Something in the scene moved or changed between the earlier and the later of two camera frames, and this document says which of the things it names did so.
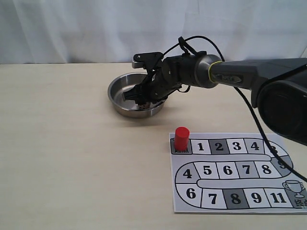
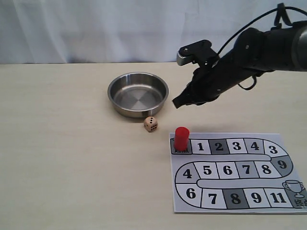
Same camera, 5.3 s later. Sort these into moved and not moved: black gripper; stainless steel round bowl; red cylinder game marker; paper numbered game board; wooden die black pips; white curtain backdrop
Moved: wooden die black pips; black gripper
Not moved: paper numbered game board; red cylinder game marker; white curtain backdrop; stainless steel round bowl
